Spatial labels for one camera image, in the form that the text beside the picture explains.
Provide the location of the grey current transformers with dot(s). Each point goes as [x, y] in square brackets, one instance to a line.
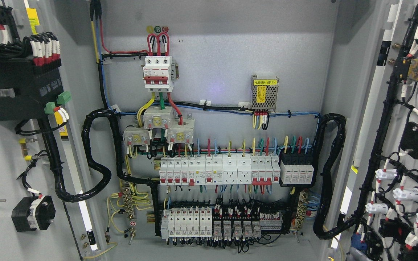
[157, 119]

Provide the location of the white circuit breaker row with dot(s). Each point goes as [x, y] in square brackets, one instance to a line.
[236, 169]

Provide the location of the perforated metal power supply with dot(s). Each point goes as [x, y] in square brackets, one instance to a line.
[264, 91]

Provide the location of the red white main breaker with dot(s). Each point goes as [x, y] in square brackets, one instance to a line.
[159, 73]

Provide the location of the lower relay terminal row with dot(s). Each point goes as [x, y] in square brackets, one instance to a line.
[237, 221]

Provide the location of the lower white breaker row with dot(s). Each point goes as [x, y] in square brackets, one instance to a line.
[186, 223]

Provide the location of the black surge protector block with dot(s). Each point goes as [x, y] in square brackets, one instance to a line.
[296, 169]

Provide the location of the black digital power meter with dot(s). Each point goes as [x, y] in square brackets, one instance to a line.
[29, 90]

